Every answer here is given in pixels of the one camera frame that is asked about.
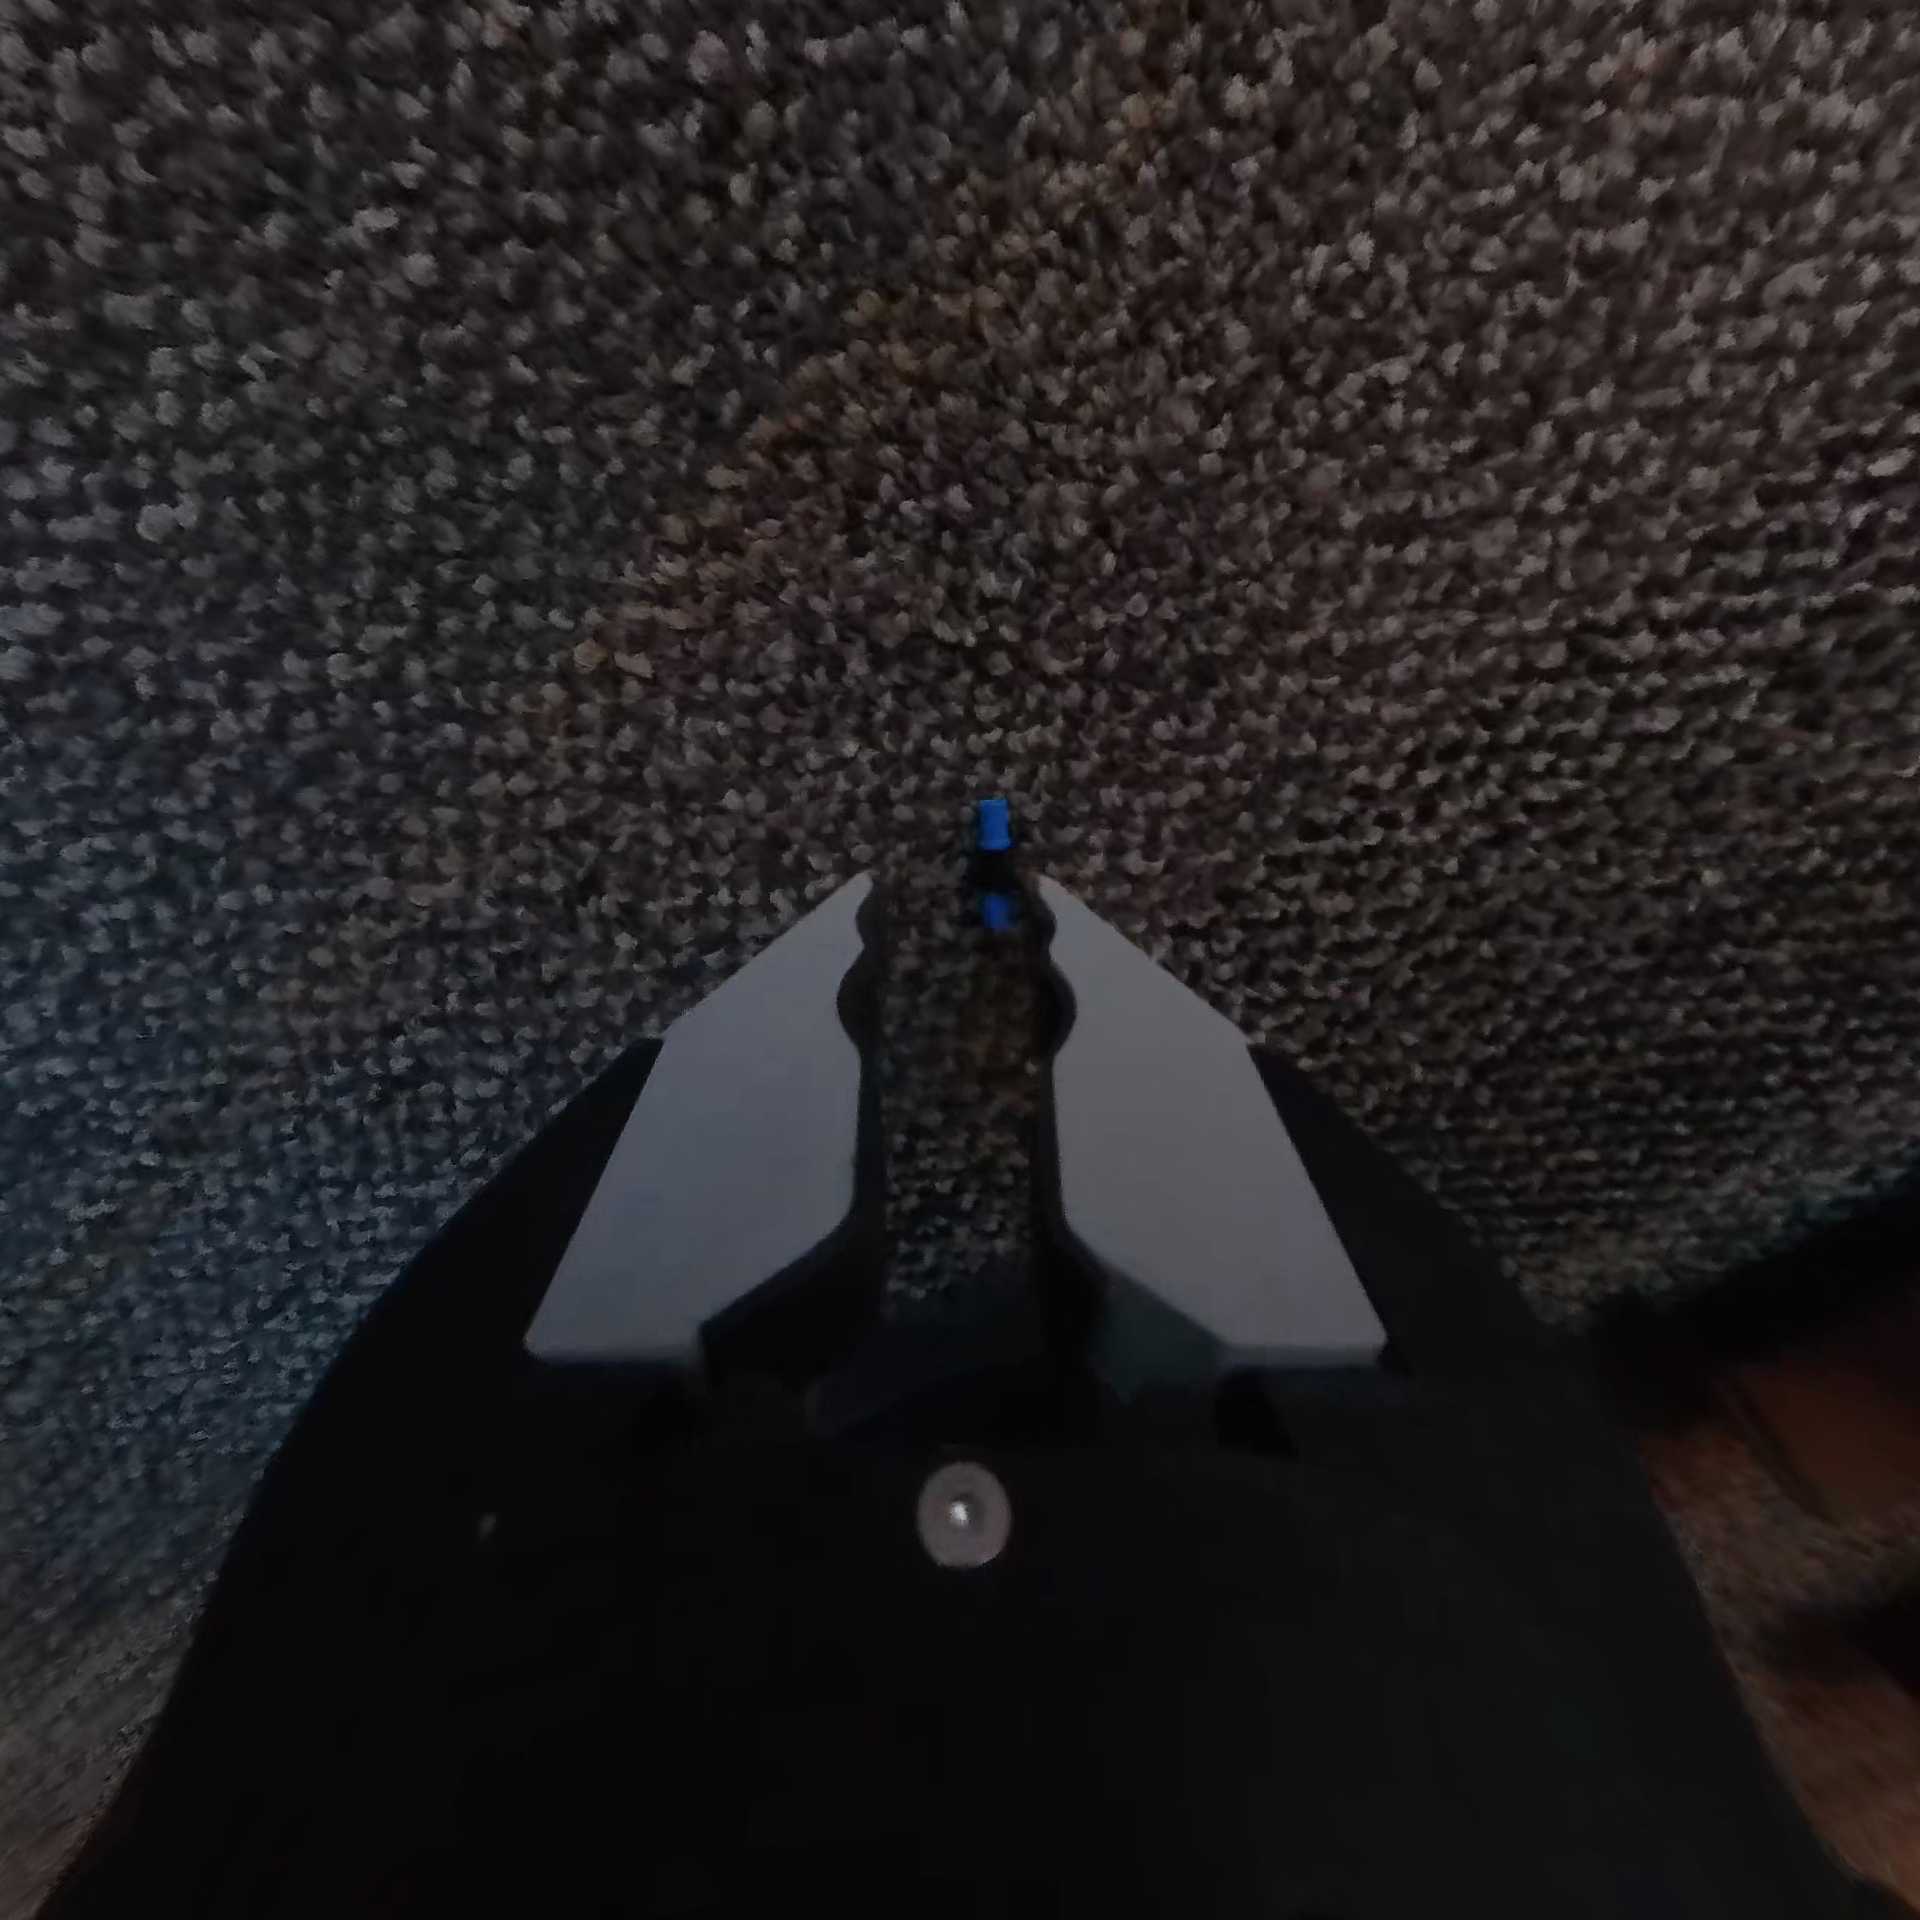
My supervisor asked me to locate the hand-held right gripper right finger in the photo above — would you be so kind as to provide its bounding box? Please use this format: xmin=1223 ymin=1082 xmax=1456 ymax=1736
xmin=1028 ymin=876 xmax=1388 ymax=1369

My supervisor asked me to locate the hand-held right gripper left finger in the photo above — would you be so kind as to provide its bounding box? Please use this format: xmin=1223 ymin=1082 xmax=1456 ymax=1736
xmin=524 ymin=872 xmax=888 ymax=1369

